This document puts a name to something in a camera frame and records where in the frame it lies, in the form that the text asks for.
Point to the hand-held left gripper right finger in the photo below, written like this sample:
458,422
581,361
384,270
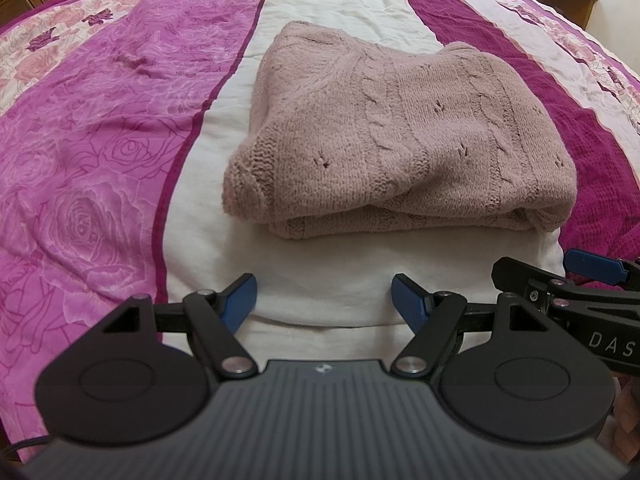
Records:
409,302

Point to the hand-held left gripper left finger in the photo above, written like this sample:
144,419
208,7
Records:
240,300

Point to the pink knitted sweater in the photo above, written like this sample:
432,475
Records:
390,135

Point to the purple striped floral blanket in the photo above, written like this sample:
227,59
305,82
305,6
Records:
100,135

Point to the person's right hand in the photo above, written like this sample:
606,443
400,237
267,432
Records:
627,405

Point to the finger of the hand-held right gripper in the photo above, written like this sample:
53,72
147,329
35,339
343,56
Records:
520,280
595,265

